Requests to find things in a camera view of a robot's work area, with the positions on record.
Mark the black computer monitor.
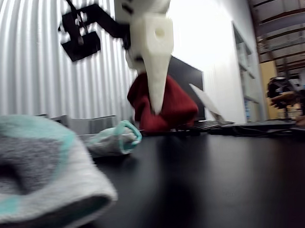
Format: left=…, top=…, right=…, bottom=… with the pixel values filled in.
left=165, top=53, right=207, bottom=125

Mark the grey plastic container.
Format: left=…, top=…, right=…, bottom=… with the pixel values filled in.
left=36, top=110, right=119, bottom=139

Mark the black keyboard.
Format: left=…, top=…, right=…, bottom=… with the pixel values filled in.
left=172, top=117, right=238, bottom=139

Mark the black camera cable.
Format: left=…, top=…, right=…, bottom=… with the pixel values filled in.
left=62, top=0, right=88, bottom=12

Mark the silver laptop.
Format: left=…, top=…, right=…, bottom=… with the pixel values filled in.
left=188, top=78, right=298, bottom=135

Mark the dark red sock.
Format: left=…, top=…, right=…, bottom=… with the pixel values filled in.
left=125, top=69, right=200, bottom=136

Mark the teal grey white sock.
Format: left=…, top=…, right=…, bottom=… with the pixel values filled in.
left=84, top=119, right=144, bottom=159
left=0, top=109, right=121, bottom=228

